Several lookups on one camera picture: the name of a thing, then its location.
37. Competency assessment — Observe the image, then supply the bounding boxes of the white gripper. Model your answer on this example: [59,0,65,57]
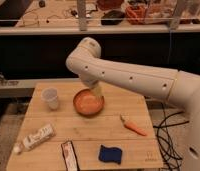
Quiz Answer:
[81,78,103,98]

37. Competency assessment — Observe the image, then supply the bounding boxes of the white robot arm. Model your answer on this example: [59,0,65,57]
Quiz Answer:
[66,37,200,171]

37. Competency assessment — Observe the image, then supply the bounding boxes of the orange bowl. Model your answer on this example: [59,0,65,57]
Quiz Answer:
[73,89,104,117]

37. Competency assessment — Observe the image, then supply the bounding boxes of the wooden board table top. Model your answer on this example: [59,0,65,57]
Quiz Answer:
[7,82,163,171]

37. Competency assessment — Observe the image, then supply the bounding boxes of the orange toy carrot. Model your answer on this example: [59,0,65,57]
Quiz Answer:
[120,116,147,136]

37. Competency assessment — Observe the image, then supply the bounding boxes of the black object on shelf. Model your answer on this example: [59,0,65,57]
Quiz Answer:
[101,10,125,25]

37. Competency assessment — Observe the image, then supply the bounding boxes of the red white flat packet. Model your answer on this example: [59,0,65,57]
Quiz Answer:
[61,141,79,171]

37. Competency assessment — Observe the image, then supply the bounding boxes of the blue sponge cloth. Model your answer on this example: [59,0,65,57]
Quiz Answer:
[98,145,122,164]

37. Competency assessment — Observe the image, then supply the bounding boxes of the orange crate on shelf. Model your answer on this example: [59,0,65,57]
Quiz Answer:
[125,5,145,25]

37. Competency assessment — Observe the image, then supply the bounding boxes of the metal post on shelf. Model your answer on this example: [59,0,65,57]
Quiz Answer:
[77,0,87,31]

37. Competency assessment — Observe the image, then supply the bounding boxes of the black cable bundle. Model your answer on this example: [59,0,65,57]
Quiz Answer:
[152,103,191,171]

